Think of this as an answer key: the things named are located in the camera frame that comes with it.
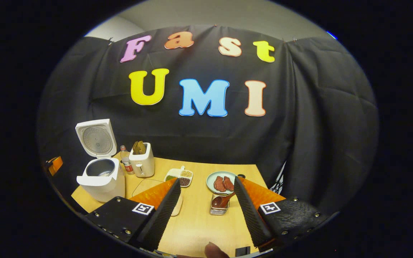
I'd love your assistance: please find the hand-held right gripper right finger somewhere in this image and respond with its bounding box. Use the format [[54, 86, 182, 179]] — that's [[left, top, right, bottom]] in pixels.
[[233, 176, 331, 253]]

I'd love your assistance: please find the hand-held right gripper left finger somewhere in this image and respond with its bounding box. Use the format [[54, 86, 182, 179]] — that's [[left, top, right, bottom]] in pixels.
[[85, 177, 182, 251]]

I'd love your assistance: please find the clear wire chopstick holder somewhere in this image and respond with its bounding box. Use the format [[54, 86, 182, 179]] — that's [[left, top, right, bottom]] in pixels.
[[210, 193, 230, 215]]

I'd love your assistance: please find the dark wooden spoon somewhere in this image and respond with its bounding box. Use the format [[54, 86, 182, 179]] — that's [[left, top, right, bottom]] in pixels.
[[212, 192, 236, 209]]

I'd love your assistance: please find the white rice cooker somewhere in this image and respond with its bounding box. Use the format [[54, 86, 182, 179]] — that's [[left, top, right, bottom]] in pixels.
[[75, 119, 125, 203]]

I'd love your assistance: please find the clear glass tray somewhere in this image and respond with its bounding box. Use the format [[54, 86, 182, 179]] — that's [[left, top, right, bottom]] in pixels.
[[132, 178, 184, 216]]

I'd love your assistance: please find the white divided dish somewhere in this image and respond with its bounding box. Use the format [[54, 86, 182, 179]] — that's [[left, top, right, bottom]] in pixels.
[[164, 166, 193, 188]]

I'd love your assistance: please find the pale green plate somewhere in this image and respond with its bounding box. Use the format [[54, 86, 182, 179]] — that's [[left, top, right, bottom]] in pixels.
[[206, 171, 237, 194]]

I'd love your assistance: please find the white toaster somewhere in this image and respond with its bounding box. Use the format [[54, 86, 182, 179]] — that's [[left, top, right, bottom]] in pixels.
[[129, 143, 155, 178]]

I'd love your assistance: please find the clear water bottle red label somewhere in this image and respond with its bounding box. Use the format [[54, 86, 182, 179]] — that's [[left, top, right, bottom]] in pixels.
[[120, 145, 135, 175]]

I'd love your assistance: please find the metal stand frame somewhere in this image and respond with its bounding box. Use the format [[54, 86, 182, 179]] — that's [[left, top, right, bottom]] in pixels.
[[269, 161, 288, 194]]

